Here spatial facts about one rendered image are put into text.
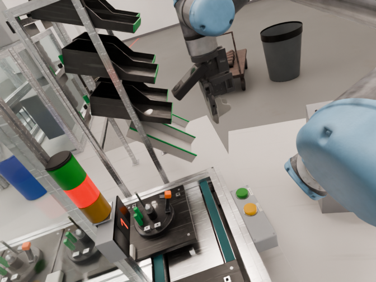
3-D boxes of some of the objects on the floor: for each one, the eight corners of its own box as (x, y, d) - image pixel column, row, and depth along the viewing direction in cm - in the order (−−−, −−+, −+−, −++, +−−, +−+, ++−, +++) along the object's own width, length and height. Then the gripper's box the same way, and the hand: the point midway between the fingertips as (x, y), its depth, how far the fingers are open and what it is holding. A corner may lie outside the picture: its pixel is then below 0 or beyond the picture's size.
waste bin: (296, 64, 364) (295, 18, 328) (309, 77, 323) (309, 26, 287) (262, 73, 374) (256, 29, 338) (270, 87, 333) (264, 39, 297)
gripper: (228, 48, 58) (243, 122, 70) (217, 41, 65) (232, 109, 77) (193, 61, 58) (214, 132, 70) (187, 52, 65) (206, 118, 77)
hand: (214, 120), depth 73 cm, fingers closed
